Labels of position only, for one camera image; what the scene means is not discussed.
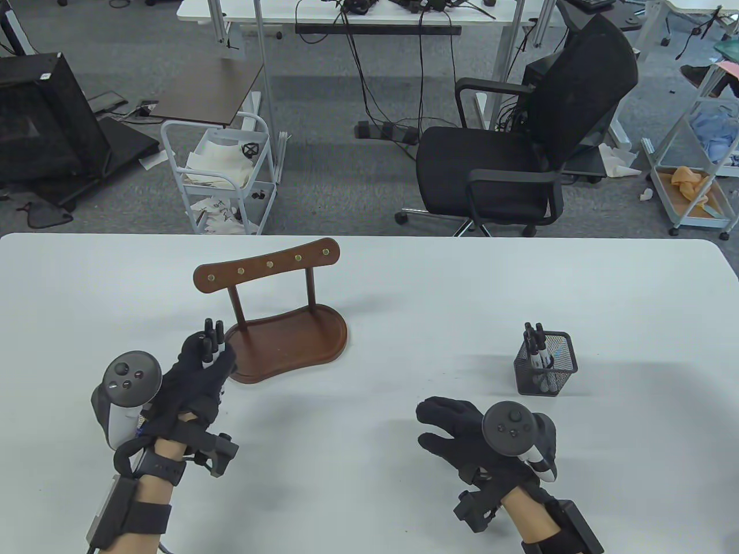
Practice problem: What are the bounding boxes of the person's left hand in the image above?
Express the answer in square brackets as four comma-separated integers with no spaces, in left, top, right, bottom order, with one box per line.
[141,334,238,445]

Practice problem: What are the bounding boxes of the person's right hand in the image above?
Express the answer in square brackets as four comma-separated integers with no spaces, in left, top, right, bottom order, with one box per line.
[416,396,559,498]

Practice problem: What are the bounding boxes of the grey white hand controller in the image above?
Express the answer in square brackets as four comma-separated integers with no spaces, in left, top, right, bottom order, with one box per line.
[482,401,559,482]
[91,350,162,450]

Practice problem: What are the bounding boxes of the person's left forearm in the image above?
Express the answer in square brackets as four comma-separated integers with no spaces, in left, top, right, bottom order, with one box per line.
[89,437,192,554]

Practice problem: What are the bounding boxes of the black forearm battery box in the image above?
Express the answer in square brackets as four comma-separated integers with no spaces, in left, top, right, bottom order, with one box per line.
[554,501,604,552]
[87,476,140,552]

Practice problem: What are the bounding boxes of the brown wooden hook stand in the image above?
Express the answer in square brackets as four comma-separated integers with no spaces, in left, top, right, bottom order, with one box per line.
[193,237,349,385]

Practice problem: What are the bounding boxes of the black mesh pen holder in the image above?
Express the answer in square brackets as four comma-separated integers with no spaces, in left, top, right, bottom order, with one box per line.
[514,330,579,398]

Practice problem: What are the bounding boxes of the white scribbled paper sheets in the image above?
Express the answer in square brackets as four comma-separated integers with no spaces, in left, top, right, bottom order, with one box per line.
[193,196,248,235]

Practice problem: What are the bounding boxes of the white rolling cart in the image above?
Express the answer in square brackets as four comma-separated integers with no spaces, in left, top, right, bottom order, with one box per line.
[161,113,279,236]
[642,61,739,241]

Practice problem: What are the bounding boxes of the black triangular floor object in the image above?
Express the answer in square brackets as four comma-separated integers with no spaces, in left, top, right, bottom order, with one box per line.
[16,202,74,229]

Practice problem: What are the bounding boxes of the white crumpled paper sheet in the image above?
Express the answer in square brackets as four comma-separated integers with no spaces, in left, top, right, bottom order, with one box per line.
[186,134,257,189]

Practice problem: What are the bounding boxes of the black floor platform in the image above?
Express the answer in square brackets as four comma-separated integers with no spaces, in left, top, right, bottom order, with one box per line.
[0,115,161,212]

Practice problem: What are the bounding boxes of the black mesh office chair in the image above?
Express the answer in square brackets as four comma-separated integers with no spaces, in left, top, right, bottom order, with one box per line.
[395,10,640,238]

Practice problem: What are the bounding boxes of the brown side table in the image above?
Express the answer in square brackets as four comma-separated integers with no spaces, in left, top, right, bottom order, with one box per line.
[147,57,266,129]

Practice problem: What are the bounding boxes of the black mesh box cabinet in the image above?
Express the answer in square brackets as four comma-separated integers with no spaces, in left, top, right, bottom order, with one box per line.
[0,52,113,186]

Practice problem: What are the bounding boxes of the black floor power strip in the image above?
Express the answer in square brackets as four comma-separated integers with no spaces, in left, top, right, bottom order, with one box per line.
[353,120,420,146]

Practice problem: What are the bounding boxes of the orange cloth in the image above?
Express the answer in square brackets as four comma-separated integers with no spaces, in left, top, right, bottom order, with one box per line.
[670,166,712,207]

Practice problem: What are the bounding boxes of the black computer tower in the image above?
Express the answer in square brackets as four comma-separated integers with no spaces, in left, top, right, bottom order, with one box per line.
[522,55,556,87]

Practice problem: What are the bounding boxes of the white office desk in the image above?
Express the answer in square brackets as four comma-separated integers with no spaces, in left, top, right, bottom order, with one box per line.
[176,0,566,132]

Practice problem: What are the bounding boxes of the light blue cloth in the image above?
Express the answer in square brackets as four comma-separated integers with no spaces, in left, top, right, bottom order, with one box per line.
[689,108,739,166]

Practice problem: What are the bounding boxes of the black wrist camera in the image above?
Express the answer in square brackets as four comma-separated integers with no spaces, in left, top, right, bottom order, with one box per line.
[453,488,504,533]
[191,433,240,477]

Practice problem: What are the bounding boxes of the black wrist strap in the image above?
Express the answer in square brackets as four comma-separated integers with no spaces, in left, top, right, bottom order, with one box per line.
[521,528,570,554]
[133,450,187,486]

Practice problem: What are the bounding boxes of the silver metal post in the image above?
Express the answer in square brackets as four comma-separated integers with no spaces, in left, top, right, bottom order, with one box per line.
[252,0,288,186]

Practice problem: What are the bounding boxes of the black cable tray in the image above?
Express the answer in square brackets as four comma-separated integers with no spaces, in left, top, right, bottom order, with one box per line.
[294,24,462,36]

